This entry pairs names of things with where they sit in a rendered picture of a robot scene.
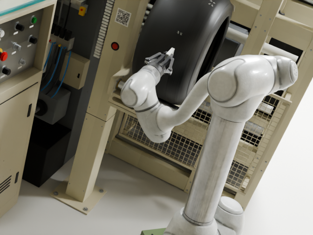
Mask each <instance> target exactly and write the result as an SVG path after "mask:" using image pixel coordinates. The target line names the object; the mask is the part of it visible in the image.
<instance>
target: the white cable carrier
mask: <svg viewBox="0 0 313 235"><path fill-rule="evenodd" d="M107 2H108V3H107V4H106V8H105V12H104V15H103V19H102V24H101V29H100V32H99V36H98V40H97V43H96V47H95V48H96V49H95V52H94V57H97V58H100V57H101V54H102V49H103V46H104V42H105V38H106V34H107V30H108V27H109V22H110V18H111V15H112V11H113V7H114V3H115V0H107Z"/></svg>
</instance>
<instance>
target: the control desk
mask: <svg viewBox="0 0 313 235"><path fill-rule="evenodd" d="M56 3H57V0H45V1H42V2H39V3H36V4H34V5H31V6H28V7H25V8H22V9H20V10H17V11H14V12H11V13H8V14H6V15H3V16H0V218H1V217H2V216H3V215H4V214H5V213H6V212H7V211H8V210H10V209H11V208H12V207H13V206H14V205H15V204H16V203H17V201H18V196H19V191H20V185H21V180H22V175H23V170H24V165H25V160H26V155H27V149H28V144H29V140H30V134H31V129H32V125H33V120H34V114H35V108H36V104H37V99H38V94H39V89H40V84H41V78H42V73H43V69H44V64H45V59H46V55H47V50H48V44H49V38H50V34H51V29H52V24H53V19H54V13H55V8H56Z"/></svg>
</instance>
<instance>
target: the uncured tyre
mask: <svg viewBox="0 0 313 235"><path fill-rule="evenodd" d="M209 1H210V0H156V2H155V3H154V5H153V7H152V9H151V10H150V12H149V14H148V17H147V19H146V21H145V23H144V25H143V28H142V30H141V33H140V36H139V38H138V41H137V45H136V49H135V52H134V57H133V63H132V73H133V74H135V73H137V72H138V71H139V70H140V69H141V68H142V67H143V66H146V65H147V64H144V62H145V58H148V57H151V56H153V55H155V54H157V53H159V52H160V53H161V54H163V52H166V51H167V52H168V51H169V50H170V49H171V48H174V49H175V50H174V55H173V58H174V62H173V65H172V69H173V70H172V73H171V75H169V74H168V73H165V74H164V75H162V76H161V77H160V81H159V83H158V84H157V85H156V86H155V88H156V95H157V97H158V98H160V99H162V100H164V101H167V102H169V103H171V104H175V105H182V103H183V102H184V100H185V99H186V97H187V96H188V94H189V93H190V91H191V90H192V88H193V87H194V85H195V84H196V83H197V82H198V80H199V79H200V78H202V77H203V76H204V75H206V74H208V73H210V71H211V69H212V67H213V65H214V63H215V61H216V59H217V56H218V54H219V52H220V50H221V47H222V45H223V42H224V39H225V36H226V33H227V30H228V27H229V24H230V20H231V15H232V9H233V8H232V4H231V2H230V0H213V1H214V2H216V4H215V6H214V7H213V8H212V7H211V6H209V5H208V2H209ZM177 29H179V30H181V31H184V33H183V35H182V37H180V36H178V35H176V32H177Z"/></svg>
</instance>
